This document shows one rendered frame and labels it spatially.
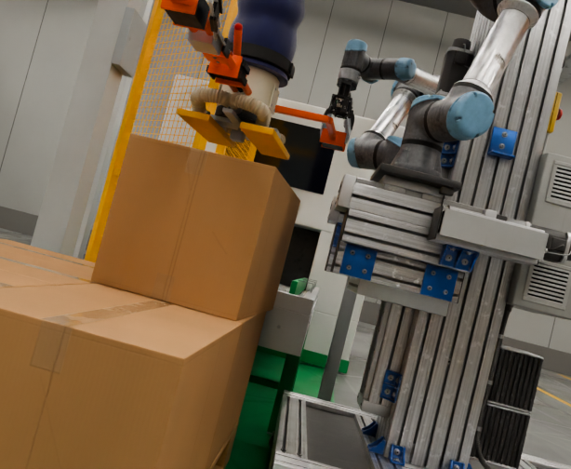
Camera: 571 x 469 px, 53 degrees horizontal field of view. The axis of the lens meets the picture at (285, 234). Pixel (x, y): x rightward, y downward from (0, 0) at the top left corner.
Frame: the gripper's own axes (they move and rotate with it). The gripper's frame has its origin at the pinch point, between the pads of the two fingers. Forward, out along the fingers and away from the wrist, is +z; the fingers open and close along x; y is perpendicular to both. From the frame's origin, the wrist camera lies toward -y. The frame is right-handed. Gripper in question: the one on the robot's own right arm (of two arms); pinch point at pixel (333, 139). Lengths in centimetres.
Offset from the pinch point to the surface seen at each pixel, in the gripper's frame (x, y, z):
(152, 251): -31, 60, 52
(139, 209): -38, 60, 43
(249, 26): -28, 40, -18
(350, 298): 18, -65, 55
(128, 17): -123, -66, -54
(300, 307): 3, -8, 61
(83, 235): -224, -276, 68
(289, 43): -16.5, 34.1, -17.8
